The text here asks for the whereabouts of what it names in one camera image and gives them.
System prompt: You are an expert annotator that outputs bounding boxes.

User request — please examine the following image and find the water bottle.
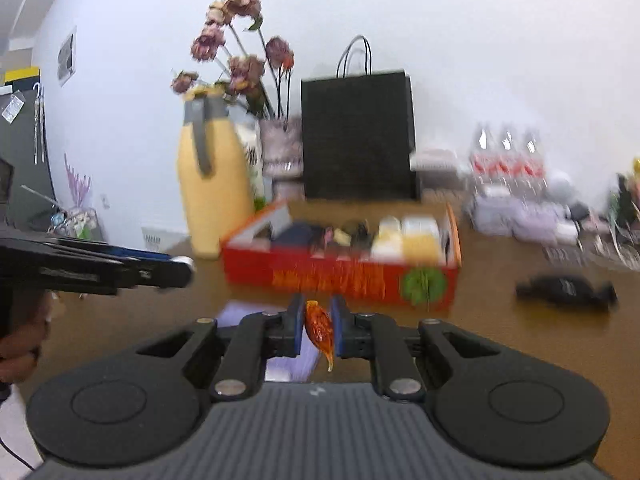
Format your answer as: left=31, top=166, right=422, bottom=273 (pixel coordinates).
left=470, top=122, right=497, bottom=188
left=497, top=125, right=521, bottom=188
left=521, top=129, right=546, bottom=194

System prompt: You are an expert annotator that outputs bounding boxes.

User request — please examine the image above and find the orange cardboard box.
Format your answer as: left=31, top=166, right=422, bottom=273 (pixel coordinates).
left=219, top=198, right=464, bottom=311

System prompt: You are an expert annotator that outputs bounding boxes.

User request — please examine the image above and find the black pouch on table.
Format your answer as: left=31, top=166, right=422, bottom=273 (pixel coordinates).
left=515, top=274, right=618, bottom=312

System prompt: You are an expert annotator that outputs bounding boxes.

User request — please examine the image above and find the yellow plush toy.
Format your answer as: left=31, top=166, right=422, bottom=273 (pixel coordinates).
left=401, top=233, right=442, bottom=266

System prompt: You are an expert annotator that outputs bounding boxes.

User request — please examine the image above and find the water bottle left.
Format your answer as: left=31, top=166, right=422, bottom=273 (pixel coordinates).
left=470, top=122, right=497, bottom=188

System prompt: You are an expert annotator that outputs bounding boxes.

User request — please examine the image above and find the water bottle right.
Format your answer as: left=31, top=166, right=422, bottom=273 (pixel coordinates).
left=521, top=129, right=546, bottom=194

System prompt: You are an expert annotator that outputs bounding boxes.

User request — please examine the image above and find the white robot speaker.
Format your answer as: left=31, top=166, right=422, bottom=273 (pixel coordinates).
left=546, top=171, right=576, bottom=205

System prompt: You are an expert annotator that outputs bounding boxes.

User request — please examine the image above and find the clear seed container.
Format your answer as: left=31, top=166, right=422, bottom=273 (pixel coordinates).
left=416, top=169, right=465, bottom=191

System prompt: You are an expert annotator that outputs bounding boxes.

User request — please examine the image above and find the floral tin box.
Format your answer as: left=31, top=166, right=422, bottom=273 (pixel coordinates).
left=468, top=194, right=521, bottom=237

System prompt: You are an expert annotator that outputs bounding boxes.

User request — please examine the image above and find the water bottle middle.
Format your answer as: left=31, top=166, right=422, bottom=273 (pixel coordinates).
left=497, top=125, right=521, bottom=188

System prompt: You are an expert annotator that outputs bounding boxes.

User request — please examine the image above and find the person left hand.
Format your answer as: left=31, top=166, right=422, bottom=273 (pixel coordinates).
left=0, top=289, right=52, bottom=385

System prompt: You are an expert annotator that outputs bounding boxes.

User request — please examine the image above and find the yellow thermos jug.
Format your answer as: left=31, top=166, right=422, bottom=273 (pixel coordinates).
left=177, top=87, right=254, bottom=259

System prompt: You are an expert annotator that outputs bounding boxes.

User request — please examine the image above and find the dried pink flower bouquet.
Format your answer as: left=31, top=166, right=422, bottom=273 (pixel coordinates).
left=170, top=0, right=304, bottom=202

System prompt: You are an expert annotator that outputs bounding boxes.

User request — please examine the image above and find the navy blue pouch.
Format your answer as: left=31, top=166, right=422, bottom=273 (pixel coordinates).
left=271, top=221, right=326, bottom=250

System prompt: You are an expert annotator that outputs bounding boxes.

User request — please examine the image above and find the black paper shopping bag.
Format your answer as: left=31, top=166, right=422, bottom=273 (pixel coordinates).
left=300, top=35, right=418, bottom=200

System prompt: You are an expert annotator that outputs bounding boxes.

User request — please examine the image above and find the white milk carton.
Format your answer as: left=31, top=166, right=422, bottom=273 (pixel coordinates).
left=234, top=122, right=269, bottom=211

